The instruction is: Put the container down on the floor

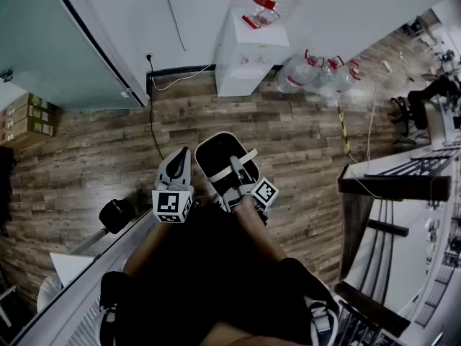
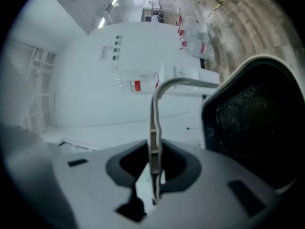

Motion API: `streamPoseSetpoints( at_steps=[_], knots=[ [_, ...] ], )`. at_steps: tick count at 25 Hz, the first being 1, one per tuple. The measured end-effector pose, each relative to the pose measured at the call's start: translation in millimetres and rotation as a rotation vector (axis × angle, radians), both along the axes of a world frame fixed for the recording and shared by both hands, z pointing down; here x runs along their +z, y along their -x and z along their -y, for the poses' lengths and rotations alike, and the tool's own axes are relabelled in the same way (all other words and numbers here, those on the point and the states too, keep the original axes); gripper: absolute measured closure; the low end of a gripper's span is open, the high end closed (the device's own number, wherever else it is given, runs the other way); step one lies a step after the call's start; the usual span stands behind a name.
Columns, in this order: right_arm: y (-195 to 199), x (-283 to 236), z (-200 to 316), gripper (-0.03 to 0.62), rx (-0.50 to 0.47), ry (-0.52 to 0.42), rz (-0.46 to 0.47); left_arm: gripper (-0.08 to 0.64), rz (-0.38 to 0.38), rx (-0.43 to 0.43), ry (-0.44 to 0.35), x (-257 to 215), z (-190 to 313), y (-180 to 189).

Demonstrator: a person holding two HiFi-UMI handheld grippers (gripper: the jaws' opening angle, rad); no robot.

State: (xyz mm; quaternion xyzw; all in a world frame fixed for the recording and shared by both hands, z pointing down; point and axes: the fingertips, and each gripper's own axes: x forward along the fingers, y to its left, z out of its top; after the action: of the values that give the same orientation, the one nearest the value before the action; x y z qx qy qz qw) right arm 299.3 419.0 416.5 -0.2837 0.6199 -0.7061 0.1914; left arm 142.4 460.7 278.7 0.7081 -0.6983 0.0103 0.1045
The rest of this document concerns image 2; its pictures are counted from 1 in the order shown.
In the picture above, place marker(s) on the ceiling light panel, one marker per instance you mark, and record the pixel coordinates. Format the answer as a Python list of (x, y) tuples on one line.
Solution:
[(102, 22), (115, 0)]

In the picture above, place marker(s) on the white wall label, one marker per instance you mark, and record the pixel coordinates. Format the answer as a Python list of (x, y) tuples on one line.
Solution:
[(104, 52)]

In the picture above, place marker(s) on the white metal frame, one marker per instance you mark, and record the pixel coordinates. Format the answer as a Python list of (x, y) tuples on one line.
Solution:
[(41, 67)]

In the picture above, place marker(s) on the yellow black floor tape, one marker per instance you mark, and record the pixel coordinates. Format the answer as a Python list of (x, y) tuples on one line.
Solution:
[(218, 6)]

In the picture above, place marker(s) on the large clear water jug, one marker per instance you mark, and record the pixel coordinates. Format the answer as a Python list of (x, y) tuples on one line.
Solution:
[(133, 79)]

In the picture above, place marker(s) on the empty clear water jug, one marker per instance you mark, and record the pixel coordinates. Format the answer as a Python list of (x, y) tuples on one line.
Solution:
[(195, 33), (197, 49), (190, 21)]

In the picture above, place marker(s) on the white water dispenser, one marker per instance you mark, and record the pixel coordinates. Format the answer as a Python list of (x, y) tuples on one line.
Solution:
[(186, 73)]

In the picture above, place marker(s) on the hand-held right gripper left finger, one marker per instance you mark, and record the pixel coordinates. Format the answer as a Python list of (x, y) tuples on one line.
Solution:
[(95, 180)]

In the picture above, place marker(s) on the black trash bin white rim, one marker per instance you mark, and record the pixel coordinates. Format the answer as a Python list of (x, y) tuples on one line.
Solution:
[(250, 128)]

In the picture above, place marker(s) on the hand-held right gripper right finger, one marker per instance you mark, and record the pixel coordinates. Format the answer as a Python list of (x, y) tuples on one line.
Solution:
[(202, 199)]

